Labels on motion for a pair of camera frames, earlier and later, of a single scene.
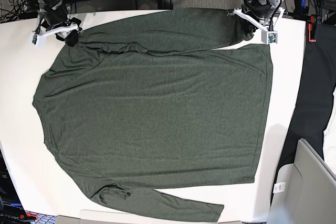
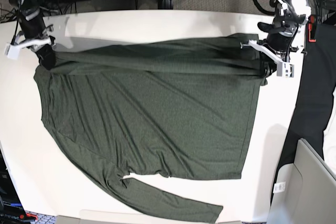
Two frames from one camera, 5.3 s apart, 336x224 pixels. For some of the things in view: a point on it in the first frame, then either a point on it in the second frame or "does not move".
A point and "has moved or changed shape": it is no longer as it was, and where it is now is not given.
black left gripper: x=55 y=13 → x=34 y=28
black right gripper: x=262 y=6 → x=280 y=34
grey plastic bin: x=304 y=192 does not move
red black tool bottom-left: x=23 y=216 does not move
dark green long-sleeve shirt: x=163 y=99 has moved or changed shape
